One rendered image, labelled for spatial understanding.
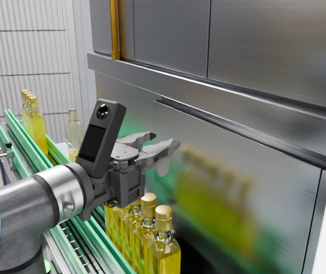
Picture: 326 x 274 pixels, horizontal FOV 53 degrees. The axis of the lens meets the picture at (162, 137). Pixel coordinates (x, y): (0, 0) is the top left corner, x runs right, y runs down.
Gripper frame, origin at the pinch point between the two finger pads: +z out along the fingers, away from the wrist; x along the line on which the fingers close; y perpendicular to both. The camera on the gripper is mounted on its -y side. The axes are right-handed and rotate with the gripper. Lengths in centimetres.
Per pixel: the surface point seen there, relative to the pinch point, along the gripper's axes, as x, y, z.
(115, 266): -12.5, 35.5, -2.8
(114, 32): -42, -15, 26
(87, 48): -272, 17, 186
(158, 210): -0.5, 15.7, -0.6
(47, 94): -295, 66, 145
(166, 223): 1.5, 17.9, -0.5
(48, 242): -43, 44, -3
